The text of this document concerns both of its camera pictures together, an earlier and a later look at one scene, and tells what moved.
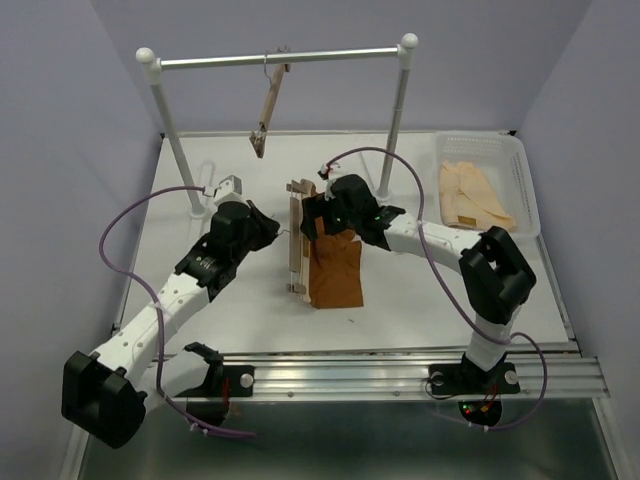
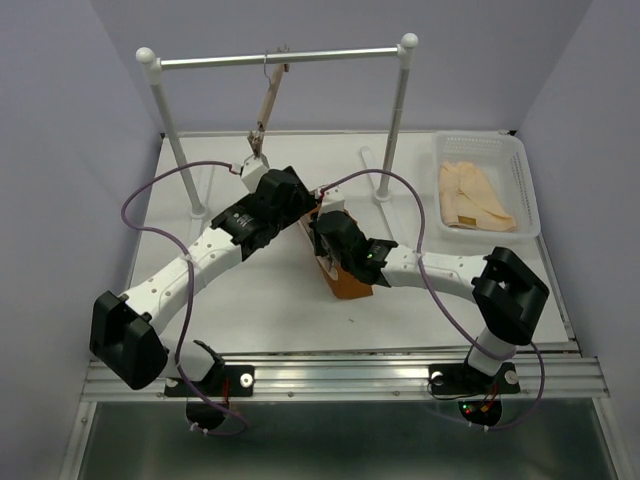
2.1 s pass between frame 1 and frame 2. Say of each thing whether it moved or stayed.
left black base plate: stayed
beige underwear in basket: stayed
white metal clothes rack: stayed
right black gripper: moved
